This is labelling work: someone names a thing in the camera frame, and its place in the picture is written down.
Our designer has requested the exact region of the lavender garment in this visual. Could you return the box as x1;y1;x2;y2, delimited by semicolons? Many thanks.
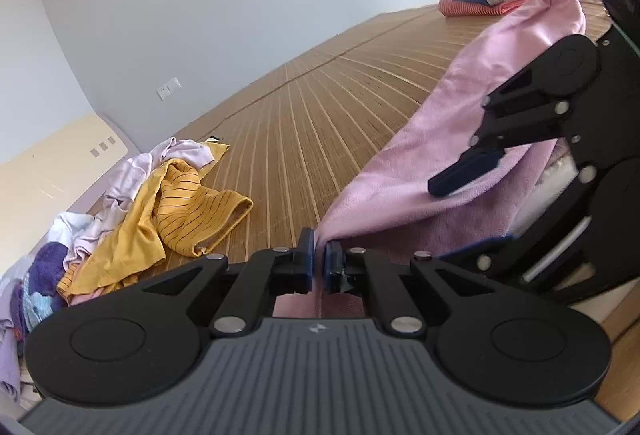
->
65;137;217;268

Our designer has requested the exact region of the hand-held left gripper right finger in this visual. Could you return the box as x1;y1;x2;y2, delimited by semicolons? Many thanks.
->
324;240;496;338

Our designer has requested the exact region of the purple garment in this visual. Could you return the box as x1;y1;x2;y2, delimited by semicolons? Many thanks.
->
22;242;76;301

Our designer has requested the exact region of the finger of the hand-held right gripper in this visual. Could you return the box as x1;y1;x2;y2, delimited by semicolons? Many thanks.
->
440;167;599;284
427;66;572;199

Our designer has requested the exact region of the light blue garment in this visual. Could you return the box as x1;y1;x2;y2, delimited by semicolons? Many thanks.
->
22;212;96;331

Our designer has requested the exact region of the pale purple cloth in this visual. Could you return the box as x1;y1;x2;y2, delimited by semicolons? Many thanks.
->
0;265;26;403

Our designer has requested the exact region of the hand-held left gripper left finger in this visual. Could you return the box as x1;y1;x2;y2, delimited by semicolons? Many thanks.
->
135;227;317;338

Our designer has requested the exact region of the white wall switch plate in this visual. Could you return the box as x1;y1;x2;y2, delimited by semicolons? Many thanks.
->
156;76;182;100

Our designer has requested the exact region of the yellow striped garment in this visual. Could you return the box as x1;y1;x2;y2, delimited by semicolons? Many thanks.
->
56;142;254;307

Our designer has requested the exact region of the beige headboard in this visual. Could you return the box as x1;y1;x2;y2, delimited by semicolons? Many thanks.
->
0;112;141;278

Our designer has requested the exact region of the pink fleece garment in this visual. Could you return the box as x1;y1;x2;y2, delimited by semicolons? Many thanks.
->
272;0;588;320

